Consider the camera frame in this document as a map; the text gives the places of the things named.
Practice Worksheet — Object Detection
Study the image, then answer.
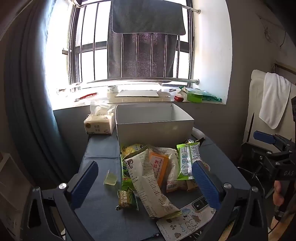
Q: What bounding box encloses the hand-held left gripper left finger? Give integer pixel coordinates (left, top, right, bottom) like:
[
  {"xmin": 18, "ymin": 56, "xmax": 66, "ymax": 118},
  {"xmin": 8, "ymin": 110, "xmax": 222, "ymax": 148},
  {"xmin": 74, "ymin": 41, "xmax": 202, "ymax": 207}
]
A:
[{"xmin": 22, "ymin": 161, "xmax": 100, "ymax": 241}]

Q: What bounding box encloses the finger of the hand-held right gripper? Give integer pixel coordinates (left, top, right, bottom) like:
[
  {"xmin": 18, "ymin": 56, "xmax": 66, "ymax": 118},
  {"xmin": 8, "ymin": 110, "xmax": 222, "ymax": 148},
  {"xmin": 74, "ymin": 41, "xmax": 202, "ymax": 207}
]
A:
[{"xmin": 253, "ymin": 130, "xmax": 293, "ymax": 151}]

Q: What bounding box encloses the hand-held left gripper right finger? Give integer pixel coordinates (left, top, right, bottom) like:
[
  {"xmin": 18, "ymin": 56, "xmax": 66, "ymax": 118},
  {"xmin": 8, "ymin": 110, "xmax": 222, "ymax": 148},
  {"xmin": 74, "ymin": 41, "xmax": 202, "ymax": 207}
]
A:
[{"xmin": 191, "ymin": 161, "xmax": 275, "ymax": 241}]

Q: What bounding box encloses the long cream snack packet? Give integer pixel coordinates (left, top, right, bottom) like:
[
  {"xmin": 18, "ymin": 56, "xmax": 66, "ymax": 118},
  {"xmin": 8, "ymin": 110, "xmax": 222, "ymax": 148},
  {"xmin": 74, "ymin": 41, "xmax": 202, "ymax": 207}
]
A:
[{"xmin": 124, "ymin": 148, "xmax": 183, "ymax": 219}]

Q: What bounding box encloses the yellow chips packet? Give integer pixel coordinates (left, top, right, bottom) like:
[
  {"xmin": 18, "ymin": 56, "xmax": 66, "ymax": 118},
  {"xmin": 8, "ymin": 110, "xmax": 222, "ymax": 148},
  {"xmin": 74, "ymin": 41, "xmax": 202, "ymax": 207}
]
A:
[{"xmin": 121, "ymin": 144, "xmax": 149, "ymax": 161}]

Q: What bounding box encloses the white cardboard box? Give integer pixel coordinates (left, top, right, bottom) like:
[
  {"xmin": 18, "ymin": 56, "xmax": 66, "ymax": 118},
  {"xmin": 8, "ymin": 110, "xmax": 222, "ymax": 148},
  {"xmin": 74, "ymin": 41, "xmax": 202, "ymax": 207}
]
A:
[{"xmin": 115, "ymin": 103, "xmax": 195, "ymax": 151}]

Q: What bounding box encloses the person's right hand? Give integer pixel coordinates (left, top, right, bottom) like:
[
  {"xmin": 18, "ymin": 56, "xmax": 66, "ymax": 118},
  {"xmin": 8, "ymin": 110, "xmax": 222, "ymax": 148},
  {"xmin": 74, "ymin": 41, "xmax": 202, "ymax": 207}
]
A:
[{"xmin": 273, "ymin": 179, "xmax": 284, "ymax": 207}]

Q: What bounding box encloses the smartphone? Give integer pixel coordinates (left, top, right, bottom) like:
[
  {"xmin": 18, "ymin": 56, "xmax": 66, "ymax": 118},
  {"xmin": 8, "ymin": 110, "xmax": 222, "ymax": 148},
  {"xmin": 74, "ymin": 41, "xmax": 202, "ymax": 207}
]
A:
[{"xmin": 178, "ymin": 195, "xmax": 217, "ymax": 213}]

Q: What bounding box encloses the clear jelly cup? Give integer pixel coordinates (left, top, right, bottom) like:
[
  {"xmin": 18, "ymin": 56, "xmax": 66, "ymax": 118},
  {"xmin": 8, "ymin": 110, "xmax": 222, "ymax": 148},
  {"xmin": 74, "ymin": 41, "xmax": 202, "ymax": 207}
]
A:
[{"xmin": 103, "ymin": 170, "xmax": 118, "ymax": 186}]

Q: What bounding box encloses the green white snack packet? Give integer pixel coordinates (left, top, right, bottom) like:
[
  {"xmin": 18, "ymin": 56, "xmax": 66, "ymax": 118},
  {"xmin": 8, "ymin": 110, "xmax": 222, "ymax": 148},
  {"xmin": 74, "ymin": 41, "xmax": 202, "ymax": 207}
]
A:
[{"xmin": 176, "ymin": 142, "xmax": 201, "ymax": 181}]

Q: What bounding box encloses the white towel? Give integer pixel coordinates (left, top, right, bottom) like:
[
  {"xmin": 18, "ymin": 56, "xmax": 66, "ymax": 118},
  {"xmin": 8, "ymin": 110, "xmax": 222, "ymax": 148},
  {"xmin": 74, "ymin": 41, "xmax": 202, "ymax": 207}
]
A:
[{"xmin": 258, "ymin": 72, "xmax": 291, "ymax": 130}]

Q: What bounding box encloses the green seaweed snack packet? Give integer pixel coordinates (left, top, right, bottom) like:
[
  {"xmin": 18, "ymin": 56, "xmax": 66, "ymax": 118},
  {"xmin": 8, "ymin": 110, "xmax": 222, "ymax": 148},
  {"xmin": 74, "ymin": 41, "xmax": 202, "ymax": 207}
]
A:
[{"xmin": 121, "ymin": 154, "xmax": 135, "ymax": 189}]

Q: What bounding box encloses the cartoon patterned pouch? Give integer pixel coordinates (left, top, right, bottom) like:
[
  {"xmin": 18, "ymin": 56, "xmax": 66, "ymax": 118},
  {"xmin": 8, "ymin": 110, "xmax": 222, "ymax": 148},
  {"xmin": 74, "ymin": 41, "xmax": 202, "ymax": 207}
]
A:
[{"xmin": 156, "ymin": 205, "xmax": 217, "ymax": 240}]

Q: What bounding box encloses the beige cushion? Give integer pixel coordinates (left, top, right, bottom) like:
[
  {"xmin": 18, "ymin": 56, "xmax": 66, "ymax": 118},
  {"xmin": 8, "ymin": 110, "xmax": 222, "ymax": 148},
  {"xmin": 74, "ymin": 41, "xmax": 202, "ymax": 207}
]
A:
[{"xmin": 242, "ymin": 69, "xmax": 296, "ymax": 151}]

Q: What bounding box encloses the small green snack packet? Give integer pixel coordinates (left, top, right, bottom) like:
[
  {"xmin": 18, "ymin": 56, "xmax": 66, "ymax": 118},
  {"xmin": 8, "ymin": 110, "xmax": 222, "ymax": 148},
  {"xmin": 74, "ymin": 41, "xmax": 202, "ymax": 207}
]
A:
[{"xmin": 117, "ymin": 186, "xmax": 139, "ymax": 212}]

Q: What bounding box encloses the orange snack packet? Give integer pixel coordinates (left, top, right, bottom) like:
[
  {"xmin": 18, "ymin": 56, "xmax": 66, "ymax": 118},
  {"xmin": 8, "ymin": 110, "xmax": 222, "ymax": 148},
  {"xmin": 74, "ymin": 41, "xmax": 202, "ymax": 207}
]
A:
[{"xmin": 149, "ymin": 151, "xmax": 171, "ymax": 189}]

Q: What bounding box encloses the tissue pack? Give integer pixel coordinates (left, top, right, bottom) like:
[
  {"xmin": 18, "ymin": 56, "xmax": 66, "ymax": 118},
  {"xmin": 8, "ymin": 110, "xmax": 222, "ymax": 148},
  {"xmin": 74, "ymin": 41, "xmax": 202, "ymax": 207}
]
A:
[{"xmin": 83, "ymin": 100, "xmax": 116, "ymax": 135}]

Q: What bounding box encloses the green plastic bag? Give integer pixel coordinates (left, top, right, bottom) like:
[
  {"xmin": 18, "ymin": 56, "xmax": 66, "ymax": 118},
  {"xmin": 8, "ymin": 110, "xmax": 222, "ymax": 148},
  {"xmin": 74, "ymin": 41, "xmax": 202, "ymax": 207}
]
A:
[{"xmin": 184, "ymin": 87, "xmax": 223, "ymax": 103}]

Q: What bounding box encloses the green plastic box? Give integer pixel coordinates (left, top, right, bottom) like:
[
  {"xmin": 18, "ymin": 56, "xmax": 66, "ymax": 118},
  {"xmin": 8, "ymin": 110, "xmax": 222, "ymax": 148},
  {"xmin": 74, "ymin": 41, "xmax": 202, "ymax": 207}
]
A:
[{"xmin": 186, "ymin": 90, "xmax": 204, "ymax": 103}]

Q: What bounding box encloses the flat cardboard sheet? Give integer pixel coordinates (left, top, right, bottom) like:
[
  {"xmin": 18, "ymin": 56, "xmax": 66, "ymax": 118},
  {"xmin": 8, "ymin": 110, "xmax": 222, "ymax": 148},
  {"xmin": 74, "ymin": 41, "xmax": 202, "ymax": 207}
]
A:
[{"xmin": 115, "ymin": 90, "xmax": 160, "ymax": 98}]

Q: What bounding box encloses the blue grey curtain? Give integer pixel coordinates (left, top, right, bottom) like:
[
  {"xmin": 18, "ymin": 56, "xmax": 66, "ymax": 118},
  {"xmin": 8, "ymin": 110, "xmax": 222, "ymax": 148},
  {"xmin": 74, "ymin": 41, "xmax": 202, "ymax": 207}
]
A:
[{"xmin": 3, "ymin": 0, "xmax": 79, "ymax": 188}]

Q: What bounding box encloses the metal window grille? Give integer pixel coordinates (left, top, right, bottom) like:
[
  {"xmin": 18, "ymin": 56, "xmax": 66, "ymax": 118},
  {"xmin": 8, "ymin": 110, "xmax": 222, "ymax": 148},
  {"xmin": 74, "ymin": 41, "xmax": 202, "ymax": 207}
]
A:
[{"xmin": 61, "ymin": 0, "xmax": 194, "ymax": 85}]

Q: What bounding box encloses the dark grey hanging towel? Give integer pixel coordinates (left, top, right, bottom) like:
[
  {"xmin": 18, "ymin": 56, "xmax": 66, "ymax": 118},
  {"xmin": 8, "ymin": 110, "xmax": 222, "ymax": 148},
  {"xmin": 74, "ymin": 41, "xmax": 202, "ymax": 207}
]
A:
[{"xmin": 108, "ymin": 0, "xmax": 187, "ymax": 79}]

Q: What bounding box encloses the thick steel window rail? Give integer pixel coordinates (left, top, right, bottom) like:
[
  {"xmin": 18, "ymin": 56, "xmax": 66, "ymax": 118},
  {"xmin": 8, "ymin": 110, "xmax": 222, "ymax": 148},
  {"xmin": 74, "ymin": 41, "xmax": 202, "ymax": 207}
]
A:
[{"xmin": 87, "ymin": 77, "xmax": 200, "ymax": 84}]

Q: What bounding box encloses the thin steel towel rail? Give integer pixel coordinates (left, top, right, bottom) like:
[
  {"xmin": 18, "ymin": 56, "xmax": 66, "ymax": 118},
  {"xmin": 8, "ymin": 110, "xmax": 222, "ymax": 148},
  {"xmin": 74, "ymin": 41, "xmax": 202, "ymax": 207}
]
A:
[{"xmin": 76, "ymin": 2, "xmax": 201, "ymax": 14}]

